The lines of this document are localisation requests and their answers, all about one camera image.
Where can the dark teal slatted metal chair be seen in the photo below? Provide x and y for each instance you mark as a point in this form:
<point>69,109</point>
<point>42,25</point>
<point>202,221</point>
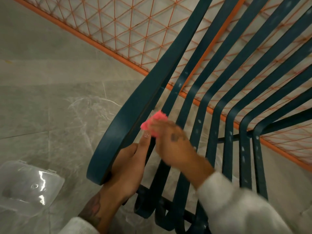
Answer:
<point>126,114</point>

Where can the person's left forearm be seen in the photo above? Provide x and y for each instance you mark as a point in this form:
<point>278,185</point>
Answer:
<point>97,214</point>

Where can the clear plastic container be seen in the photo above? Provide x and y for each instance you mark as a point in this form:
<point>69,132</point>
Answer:
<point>24,187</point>

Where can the person's right hand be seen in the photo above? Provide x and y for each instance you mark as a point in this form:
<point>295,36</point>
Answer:
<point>175,148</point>

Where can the person's left thumb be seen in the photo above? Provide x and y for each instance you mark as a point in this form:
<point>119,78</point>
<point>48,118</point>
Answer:
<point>144,148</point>

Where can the person's left hand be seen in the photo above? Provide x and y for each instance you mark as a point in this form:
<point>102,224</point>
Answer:
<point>124,173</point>

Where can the person's right forearm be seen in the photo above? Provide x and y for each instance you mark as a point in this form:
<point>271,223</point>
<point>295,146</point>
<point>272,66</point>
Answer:
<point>238,209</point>

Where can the pink cleaning cloth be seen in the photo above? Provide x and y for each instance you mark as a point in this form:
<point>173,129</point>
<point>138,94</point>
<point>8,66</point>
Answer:
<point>156,116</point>

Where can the person's right fingers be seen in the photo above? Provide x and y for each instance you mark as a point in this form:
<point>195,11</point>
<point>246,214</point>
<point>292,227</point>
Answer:
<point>162,127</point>

